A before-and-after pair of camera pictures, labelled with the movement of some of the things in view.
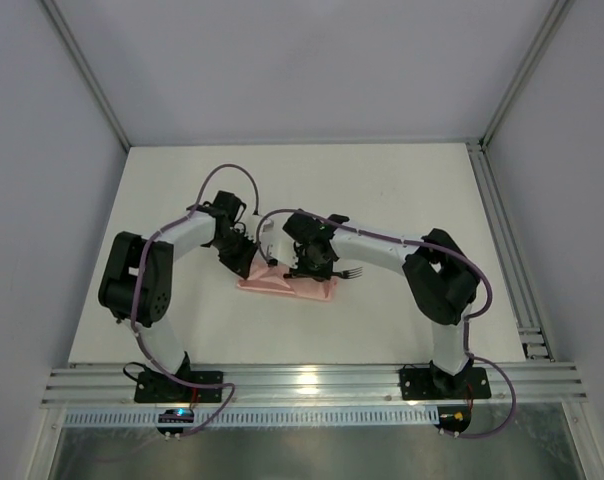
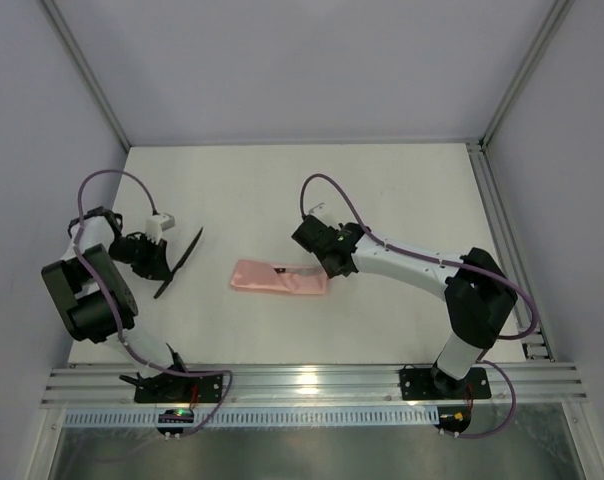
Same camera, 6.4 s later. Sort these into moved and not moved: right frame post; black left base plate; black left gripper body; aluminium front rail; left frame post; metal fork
Moved: metal fork; black left gripper body
Not moved: right frame post; aluminium front rail; left frame post; black left base plate
